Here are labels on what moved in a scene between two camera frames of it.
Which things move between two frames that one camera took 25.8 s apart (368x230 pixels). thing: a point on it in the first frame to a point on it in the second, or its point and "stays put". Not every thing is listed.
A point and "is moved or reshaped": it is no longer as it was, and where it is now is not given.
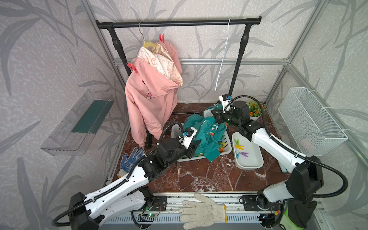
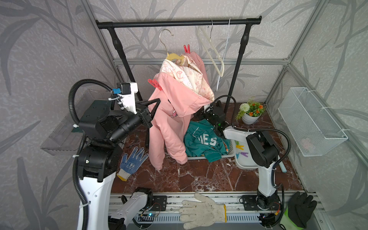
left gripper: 190,152 to 143,114
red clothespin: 161,39 to 188,50
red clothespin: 132,66 to 154,83
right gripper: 218,116 to 212,110
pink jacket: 151,93 to 177,91
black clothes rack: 247,22 stays put
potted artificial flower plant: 255,110 stays put
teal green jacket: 208,131 is moved or reshaped
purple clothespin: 244,154 stays put
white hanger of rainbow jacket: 224,54 stays put
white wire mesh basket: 314,131 stays put
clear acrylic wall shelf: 73,135 stays put
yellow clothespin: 239,147 stays put
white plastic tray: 247,155 stays put
